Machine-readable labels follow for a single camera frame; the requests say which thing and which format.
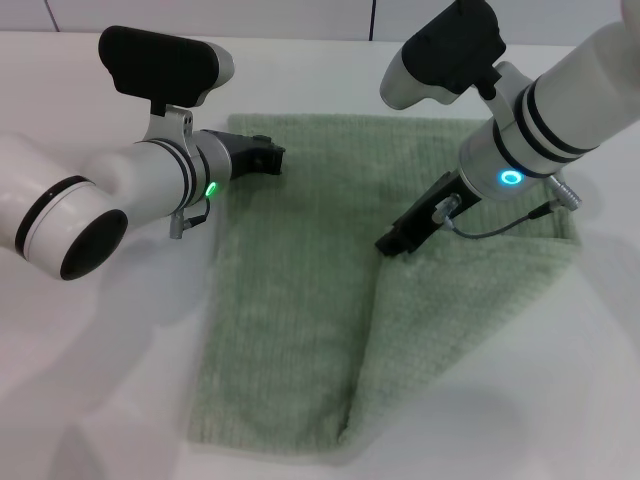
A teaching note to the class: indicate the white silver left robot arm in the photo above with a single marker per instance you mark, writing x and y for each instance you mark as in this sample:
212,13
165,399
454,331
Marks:
140,180

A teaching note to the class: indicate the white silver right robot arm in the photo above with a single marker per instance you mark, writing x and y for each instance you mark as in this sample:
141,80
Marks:
565,110

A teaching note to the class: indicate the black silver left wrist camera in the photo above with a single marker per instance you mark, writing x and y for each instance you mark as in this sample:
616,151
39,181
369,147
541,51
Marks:
155,62

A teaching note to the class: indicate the green ribbed towel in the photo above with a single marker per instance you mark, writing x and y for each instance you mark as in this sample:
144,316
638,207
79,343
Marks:
300,300

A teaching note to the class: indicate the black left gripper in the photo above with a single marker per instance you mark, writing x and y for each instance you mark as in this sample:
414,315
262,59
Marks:
240,157

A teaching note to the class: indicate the black vertical wall strip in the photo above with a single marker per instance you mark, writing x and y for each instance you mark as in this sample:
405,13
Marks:
372,20

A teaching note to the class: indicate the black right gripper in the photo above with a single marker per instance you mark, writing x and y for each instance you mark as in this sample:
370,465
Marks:
435,215

